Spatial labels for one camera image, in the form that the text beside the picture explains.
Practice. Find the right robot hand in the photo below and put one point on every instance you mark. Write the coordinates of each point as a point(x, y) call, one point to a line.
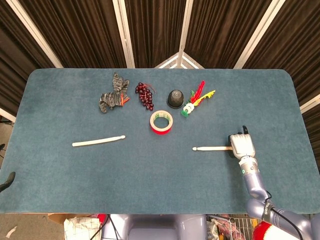
point(243, 146)

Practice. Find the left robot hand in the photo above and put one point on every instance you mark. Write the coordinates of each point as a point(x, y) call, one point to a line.
point(10, 178)

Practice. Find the pale wooden drumstick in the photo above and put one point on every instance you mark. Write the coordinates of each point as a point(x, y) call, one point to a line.
point(212, 148)
point(97, 141)

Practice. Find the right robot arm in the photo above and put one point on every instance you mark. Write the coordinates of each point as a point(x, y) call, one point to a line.
point(253, 185)

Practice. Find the white paper scrap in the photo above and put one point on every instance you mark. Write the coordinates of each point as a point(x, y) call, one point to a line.
point(11, 231)

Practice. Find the brown cardboard box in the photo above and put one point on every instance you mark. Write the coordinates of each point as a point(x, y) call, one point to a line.
point(58, 217)

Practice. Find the colourful feather shuttlecock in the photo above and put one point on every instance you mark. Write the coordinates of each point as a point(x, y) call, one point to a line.
point(188, 108)

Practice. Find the black faceted dice cup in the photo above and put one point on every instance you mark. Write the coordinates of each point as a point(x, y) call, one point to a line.
point(175, 99)

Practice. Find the red tape roll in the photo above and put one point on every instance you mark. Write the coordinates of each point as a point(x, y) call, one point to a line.
point(161, 131)

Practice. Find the white checked cloth bag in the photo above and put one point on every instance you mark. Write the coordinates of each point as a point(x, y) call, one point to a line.
point(80, 228)

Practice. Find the blue carpet table cover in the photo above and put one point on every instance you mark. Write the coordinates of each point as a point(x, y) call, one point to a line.
point(150, 175)

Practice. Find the small red plastic item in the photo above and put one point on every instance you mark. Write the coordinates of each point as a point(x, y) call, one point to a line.
point(102, 217)

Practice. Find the dark red grape bunch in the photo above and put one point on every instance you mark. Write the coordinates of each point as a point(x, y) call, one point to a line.
point(146, 96)

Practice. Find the white triangular screen base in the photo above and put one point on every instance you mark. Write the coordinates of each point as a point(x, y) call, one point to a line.
point(178, 56)

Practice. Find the brown pleated curtain panel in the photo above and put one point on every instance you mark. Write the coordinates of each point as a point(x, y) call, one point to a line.
point(82, 32)
point(15, 62)
point(300, 50)
point(155, 30)
point(220, 30)

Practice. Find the grey robot torso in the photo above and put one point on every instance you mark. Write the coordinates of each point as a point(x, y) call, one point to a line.
point(155, 227)

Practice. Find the white screen frame post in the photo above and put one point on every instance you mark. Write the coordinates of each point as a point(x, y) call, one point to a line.
point(186, 25)
point(311, 103)
point(6, 115)
point(48, 50)
point(250, 50)
point(130, 53)

